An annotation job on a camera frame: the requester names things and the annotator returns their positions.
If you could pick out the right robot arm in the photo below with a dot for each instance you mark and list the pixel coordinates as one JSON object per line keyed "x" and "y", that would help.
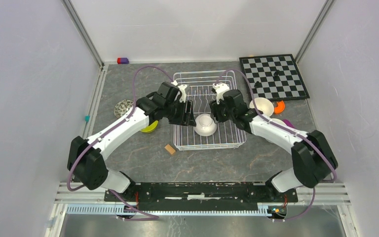
{"x": 312, "y": 157}

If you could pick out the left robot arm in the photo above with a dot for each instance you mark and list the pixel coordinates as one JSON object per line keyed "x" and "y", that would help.
{"x": 87, "y": 156}

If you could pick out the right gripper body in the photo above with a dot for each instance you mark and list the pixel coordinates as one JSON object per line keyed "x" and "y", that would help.
{"x": 220, "y": 112}

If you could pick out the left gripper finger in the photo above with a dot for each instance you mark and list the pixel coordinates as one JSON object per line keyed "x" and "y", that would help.
{"x": 188, "y": 106}
{"x": 189, "y": 119}

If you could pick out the plain white bowl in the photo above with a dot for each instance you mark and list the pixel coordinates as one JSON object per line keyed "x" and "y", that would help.
{"x": 205, "y": 125}

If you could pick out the purple scoop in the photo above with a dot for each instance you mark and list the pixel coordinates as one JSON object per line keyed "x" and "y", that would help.
{"x": 288, "y": 123}

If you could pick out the purple red block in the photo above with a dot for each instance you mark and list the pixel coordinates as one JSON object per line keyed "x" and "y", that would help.
{"x": 122, "y": 60}

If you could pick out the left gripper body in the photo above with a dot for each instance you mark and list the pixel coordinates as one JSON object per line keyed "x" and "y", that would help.
{"x": 176, "y": 112}

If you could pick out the aluminium frame rails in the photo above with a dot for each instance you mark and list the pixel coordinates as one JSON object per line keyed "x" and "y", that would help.
{"x": 330, "y": 195}

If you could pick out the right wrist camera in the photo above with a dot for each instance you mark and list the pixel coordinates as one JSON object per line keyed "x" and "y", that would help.
{"x": 219, "y": 89}

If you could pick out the black grey chessboard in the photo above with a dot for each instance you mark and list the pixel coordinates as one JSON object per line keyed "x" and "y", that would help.
{"x": 289, "y": 85}

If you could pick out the black chess piece left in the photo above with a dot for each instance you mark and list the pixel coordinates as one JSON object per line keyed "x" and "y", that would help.
{"x": 257, "y": 84}

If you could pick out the beige flower bowl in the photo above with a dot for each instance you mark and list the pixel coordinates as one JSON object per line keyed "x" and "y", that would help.
{"x": 263, "y": 105}

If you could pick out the white ribbed bowl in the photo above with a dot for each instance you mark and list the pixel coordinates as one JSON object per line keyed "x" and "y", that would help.
{"x": 277, "y": 121}

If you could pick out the white wire dish rack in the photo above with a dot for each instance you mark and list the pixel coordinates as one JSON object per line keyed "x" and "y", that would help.
{"x": 199, "y": 92}

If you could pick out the wooden block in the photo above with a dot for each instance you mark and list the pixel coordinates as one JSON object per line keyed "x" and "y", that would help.
{"x": 170, "y": 149}

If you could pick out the orange curved block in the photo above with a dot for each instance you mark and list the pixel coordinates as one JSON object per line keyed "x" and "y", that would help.
{"x": 279, "y": 108}

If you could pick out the yellow-green bowl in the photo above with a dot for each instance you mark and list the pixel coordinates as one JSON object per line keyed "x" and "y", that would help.
{"x": 150, "y": 128}

